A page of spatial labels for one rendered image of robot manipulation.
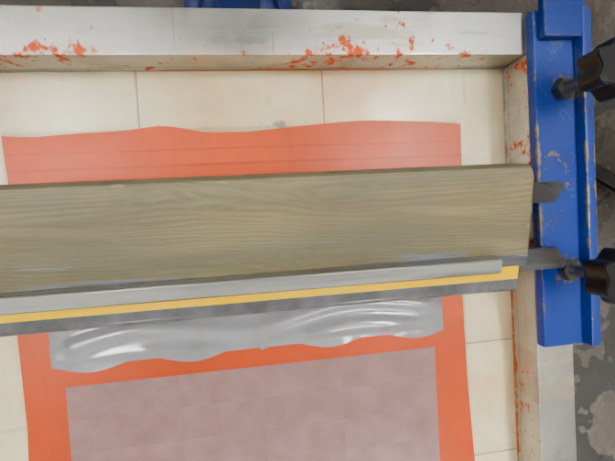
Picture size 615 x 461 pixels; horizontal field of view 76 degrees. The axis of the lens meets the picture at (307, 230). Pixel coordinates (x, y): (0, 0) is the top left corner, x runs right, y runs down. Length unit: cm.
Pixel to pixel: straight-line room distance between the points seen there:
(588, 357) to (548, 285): 149
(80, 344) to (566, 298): 43
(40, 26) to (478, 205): 35
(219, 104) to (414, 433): 37
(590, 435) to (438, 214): 177
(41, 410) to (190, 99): 30
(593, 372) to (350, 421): 158
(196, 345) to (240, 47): 26
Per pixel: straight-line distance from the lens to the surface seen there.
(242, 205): 26
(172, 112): 38
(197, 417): 41
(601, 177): 181
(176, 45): 36
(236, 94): 38
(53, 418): 44
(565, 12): 45
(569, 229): 43
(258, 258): 27
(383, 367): 41
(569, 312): 44
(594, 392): 197
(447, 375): 44
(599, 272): 37
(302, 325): 38
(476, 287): 33
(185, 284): 26
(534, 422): 47
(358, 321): 38
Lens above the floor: 132
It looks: 82 degrees down
